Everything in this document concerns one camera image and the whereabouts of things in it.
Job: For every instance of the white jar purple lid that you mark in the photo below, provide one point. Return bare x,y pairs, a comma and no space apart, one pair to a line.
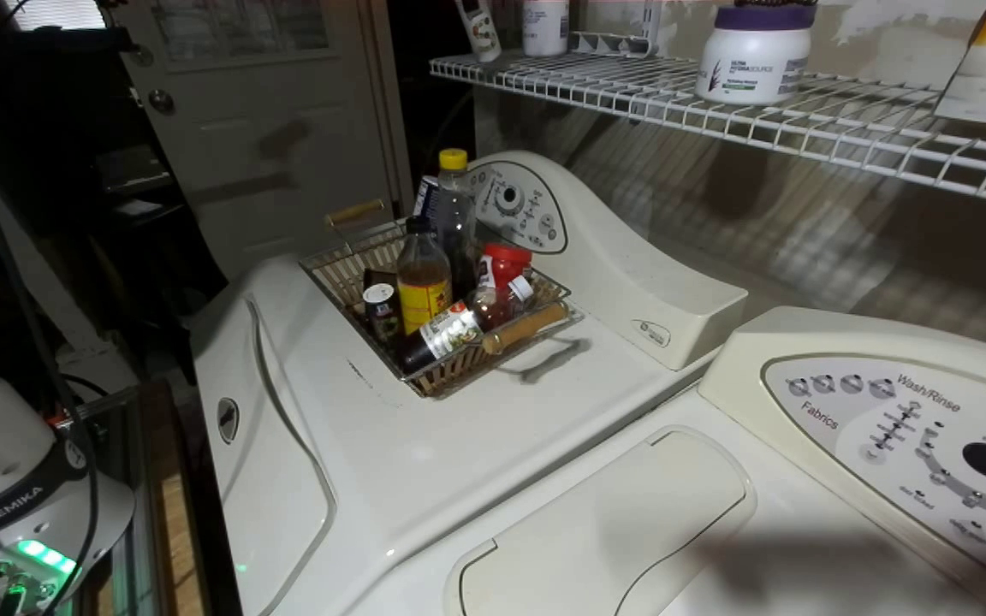
754,56

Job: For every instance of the brown bottle white label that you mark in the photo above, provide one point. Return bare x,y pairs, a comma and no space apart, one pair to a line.
444,333

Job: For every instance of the red white labelled container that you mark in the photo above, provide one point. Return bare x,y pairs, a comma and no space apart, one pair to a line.
505,276

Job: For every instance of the white spray can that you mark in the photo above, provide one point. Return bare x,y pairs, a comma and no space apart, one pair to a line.
546,26

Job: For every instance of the dark spice shaker white lid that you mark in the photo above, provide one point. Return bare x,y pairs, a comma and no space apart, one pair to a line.
378,307

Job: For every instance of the dark blue round canister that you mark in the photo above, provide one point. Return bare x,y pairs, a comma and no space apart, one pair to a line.
424,206

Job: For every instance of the wooden base platform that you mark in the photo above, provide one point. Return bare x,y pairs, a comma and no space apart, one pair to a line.
179,541

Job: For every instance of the clear plastic container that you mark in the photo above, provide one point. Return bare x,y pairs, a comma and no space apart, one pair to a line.
622,28

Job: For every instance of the yellow cap bottle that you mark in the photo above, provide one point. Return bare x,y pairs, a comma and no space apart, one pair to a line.
455,191

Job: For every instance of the amber bottle yellow label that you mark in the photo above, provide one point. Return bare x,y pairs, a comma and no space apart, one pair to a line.
422,286

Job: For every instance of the white panelled door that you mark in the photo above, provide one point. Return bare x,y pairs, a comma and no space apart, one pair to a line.
265,140

